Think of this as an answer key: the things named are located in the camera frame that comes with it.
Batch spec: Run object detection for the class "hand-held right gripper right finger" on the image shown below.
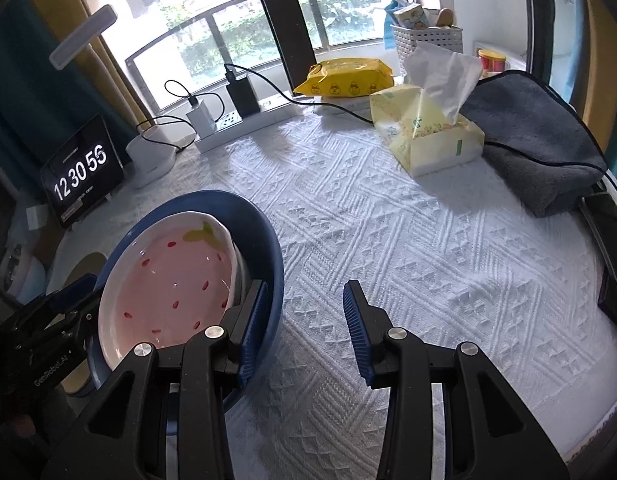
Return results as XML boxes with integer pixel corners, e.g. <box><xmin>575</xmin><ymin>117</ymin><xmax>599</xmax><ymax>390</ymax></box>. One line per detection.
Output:
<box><xmin>343</xmin><ymin>280</ymin><xmax>572</xmax><ymax>480</ymax></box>

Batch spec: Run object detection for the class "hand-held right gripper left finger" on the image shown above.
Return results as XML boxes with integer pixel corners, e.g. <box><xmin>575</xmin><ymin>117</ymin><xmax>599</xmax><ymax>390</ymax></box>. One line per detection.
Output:
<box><xmin>41</xmin><ymin>280</ymin><xmax>270</xmax><ymax>480</ymax></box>

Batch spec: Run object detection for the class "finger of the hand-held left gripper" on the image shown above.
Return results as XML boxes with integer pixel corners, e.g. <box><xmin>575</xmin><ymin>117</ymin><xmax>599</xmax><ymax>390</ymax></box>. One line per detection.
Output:
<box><xmin>47</xmin><ymin>274</ymin><xmax>98</xmax><ymax>314</ymax></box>
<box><xmin>62</xmin><ymin>305</ymin><xmax>102</xmax><ymax>357</ymax></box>

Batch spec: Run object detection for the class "blue bowl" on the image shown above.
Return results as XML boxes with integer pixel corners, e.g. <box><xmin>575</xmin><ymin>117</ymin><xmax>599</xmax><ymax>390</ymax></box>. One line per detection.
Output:
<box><xmin>86</xmin><ymin>190</ymin><xmax>284</xmax><ymax>411</ymax></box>

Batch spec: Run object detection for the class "pink strawberry print bowl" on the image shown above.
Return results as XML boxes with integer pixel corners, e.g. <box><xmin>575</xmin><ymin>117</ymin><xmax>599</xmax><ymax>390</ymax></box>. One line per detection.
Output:
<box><xmin>97</xmin><ymin>211</ymin><xmax>245</xmax><ymax>370</ymax></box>

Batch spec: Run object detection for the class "small white box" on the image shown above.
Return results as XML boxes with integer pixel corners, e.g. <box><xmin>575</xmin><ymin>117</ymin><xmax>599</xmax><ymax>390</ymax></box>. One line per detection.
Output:
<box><xmin>27</xmin><ymin>205</ymin><xmax>52</xmax><ymax>231</ymax></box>

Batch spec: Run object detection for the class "white textured tablecloth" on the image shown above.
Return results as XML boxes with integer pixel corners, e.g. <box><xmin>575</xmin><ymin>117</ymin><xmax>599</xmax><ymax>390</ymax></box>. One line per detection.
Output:
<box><xmin>48</xmin><ymin>105</ymin><xmax>617</xmax><ymax>472</ymax></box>

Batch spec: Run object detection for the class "black tablet with clock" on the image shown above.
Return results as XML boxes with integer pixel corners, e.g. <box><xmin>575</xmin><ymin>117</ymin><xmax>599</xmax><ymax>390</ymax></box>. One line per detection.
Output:
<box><xmin>40</xmin><ymin>114</ymin><xmax>125</xmax><ymax>230</ymax></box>

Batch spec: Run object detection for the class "white desk lamp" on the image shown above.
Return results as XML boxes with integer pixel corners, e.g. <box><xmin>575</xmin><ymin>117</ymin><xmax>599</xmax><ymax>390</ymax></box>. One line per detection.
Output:
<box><xmin>49</xmin><ymin>4</ymin><xmax>178</xmax><ymax>190</ymax></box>

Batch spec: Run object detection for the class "yellow tissue pack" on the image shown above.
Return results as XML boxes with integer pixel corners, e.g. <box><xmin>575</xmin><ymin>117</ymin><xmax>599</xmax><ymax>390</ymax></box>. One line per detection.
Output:
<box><xmin>369</xmin><ymin>40</ymin><xmax>486</xmax><ymax>179</ymax></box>

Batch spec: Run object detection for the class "teal curtain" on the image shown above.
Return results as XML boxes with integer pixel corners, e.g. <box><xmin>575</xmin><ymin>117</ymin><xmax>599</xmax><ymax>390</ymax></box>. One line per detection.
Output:
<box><xmin>0</xmin><ymin>0</ymin><xmax>140</xmax><ymax>182</ymax></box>

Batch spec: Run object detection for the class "white power strip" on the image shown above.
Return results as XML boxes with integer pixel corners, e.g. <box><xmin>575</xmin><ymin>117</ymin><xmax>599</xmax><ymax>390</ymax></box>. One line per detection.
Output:
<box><xmin>194</xmin><ymin>94</ymin><xmax>309</xmax><ymax>154</ymax></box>

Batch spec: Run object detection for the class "white charger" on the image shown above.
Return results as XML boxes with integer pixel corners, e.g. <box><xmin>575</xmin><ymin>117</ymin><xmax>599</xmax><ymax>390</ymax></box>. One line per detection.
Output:
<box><xmin>187</xmin><ymin>100</ymin><xmax>218</xmax><ymax>136</ymax></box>

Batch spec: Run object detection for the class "black charger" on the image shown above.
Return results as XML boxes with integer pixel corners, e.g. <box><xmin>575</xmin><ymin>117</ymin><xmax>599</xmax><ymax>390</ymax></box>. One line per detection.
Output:
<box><xmin>226</xmin><ymin>72</ymin><xmax>262</xmax><ymax>119</ymax></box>

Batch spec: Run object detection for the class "yellow wet wipes packet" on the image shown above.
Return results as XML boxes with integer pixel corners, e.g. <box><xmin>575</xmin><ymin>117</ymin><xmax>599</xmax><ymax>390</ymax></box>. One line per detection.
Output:
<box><xmin>293</xmin><ymin>58</ymin><xmax>395</xmax><ymax>97</ymax></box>

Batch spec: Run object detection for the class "grey towel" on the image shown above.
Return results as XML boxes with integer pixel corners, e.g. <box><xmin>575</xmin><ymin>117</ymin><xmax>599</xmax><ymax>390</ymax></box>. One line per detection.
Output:
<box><xmin>461</xmin><ymin>71</ymin><xmax>610</xmax><ymax>219</ymax></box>

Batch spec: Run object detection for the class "white woven basket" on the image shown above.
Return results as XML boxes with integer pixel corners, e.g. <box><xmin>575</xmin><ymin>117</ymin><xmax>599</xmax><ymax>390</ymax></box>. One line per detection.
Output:
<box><xmin>390</xmin><ymin>24</ymin><xmax>464</xmax><ymax>84</ymax></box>

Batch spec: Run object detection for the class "yellow lidded jar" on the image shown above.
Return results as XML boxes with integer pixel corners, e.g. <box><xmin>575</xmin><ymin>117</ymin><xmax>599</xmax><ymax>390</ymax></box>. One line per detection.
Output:
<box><xmin>477</xmin><ymin>49</ymin><xmax>510</xmax><ymax>79</ymax></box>

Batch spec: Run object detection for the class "blue plastic bag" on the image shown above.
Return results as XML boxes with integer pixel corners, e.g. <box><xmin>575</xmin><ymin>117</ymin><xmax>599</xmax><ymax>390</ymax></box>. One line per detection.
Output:
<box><xmin>385</xmin><ymin>0</ymin><xmax>415</xmax><ymax>51</ymax></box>

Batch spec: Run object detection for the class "printed yellow carton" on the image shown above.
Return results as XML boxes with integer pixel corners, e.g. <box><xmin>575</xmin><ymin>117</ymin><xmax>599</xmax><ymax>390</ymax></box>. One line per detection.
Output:
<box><xmin>393</xmin><ymin>2</ymin><xmax>430</xmax><ymax>30</ymax></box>

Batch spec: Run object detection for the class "black balcony railing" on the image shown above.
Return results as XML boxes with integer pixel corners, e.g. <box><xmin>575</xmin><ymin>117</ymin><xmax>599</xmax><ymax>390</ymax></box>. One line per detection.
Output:
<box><xmin>124</xmin><ymin>0</ymin><xmax>425</xmax><ymax>112</ymax></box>

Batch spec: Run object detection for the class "black lamp cable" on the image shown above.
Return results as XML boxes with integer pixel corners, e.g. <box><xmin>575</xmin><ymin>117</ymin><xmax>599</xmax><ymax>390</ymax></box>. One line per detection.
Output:
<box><xmin>135</xmin><ymin>116</ymin><xmax>200</xmax><ymax>152</ymax></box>

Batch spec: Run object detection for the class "long black cable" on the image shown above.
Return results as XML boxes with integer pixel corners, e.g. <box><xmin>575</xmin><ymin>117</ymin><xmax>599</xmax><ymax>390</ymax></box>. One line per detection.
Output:
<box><xmin>222</xmin><ymin>62</ymin><xmax>609</xmax><ymax>167</ymax></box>

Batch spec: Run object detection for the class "black charger cable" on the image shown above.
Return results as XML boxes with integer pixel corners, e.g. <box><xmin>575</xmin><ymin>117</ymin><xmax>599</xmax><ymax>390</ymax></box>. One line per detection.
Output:
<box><xmin>164</xmin><ymin>79</ymin><xmax>202</xmax><ymax>109</ymax></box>

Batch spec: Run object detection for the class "black window frame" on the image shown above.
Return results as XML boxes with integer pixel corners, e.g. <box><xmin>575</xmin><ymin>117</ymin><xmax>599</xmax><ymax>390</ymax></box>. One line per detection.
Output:
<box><xmin>246</xmin><ymin>0</ymin><xmax>325</xmax><ymax>107</ymax></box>

